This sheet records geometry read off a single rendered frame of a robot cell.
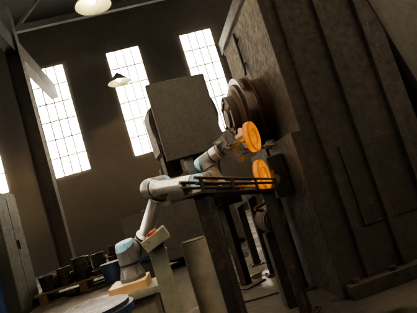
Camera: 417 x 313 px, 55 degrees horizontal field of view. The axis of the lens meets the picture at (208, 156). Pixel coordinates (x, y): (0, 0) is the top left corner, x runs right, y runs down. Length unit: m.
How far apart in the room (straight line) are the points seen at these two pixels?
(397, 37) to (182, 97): 3.31
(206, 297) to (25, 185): 11.58
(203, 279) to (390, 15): 1.72
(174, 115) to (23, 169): 8.59
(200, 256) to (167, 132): 3.47
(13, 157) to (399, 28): 11.99
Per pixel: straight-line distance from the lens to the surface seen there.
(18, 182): 13.20
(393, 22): 2.52
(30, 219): 13.04
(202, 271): 1.77
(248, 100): 2.36
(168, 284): 1.74
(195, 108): 5.24
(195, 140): 5.14
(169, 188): 2.11
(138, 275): 2.44
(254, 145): 1.99
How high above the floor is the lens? 0.67
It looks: 6 degrees up
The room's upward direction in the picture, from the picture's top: 17 degrees counter-clockwise
